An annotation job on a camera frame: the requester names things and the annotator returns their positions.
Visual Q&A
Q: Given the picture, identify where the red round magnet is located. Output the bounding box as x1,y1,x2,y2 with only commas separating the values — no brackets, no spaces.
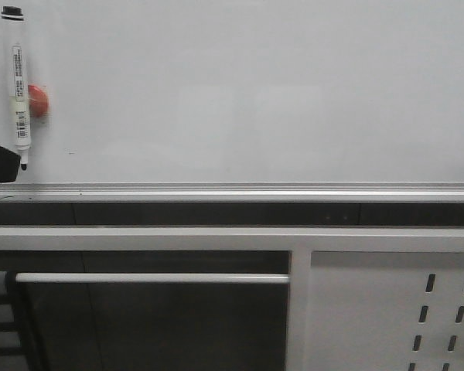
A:
28,84,49,117

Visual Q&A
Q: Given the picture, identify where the whiteboard with aluminium frame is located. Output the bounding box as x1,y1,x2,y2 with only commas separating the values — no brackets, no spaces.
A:
0,1,464,203

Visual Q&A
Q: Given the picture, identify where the white metal stand frame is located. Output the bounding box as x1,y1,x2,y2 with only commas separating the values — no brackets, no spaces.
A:
0,226,464,370

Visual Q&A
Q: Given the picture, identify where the white perforated pegboard panel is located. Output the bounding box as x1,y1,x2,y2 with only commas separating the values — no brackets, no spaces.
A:
305,252,464,370

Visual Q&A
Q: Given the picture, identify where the white horizontal metal rod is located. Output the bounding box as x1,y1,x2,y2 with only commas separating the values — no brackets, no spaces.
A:
15,273,290,284

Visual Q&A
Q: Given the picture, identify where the white whiteboard marker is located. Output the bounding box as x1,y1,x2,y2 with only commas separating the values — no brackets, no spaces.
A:
1,5,32,171

